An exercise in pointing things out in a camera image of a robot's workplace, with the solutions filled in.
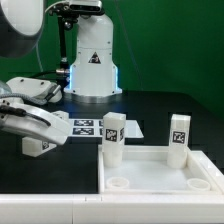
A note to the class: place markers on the white sheet with tags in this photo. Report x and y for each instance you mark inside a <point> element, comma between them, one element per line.
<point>94,128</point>

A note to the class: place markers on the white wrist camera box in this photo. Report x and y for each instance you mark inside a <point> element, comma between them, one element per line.
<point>43,91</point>

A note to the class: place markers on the white square tabletop tray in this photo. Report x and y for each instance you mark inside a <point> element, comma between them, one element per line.
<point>144,170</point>

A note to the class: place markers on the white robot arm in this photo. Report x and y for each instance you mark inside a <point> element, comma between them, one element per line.
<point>21,25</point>

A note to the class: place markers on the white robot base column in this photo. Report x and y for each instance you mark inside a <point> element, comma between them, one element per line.
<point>93,75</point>

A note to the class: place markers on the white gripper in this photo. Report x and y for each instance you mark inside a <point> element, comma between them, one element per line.
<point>34,122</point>

